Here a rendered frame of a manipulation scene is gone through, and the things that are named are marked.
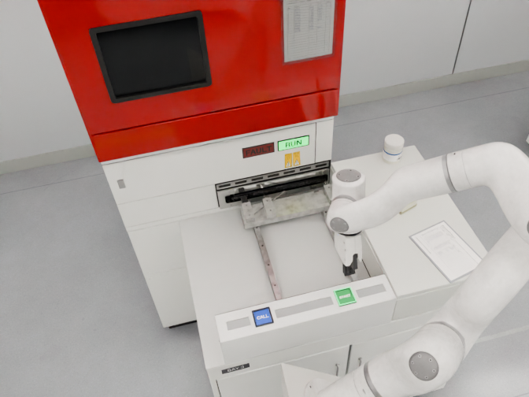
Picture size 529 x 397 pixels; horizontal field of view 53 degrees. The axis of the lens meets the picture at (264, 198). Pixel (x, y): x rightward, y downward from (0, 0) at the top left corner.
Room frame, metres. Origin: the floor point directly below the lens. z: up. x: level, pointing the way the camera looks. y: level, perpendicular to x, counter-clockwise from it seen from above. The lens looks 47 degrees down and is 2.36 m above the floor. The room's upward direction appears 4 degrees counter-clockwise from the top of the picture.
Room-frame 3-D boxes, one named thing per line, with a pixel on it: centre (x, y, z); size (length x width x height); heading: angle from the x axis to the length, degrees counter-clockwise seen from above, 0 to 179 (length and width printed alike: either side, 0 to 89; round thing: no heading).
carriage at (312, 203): (1.32, -0.09, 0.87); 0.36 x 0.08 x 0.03; 101
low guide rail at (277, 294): (1.12, 0.01, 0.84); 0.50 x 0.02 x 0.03; 11
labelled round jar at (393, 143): (1.45, -0.49, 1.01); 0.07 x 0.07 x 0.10
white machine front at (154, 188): (1.39, 0.14, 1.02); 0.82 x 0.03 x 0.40; 101
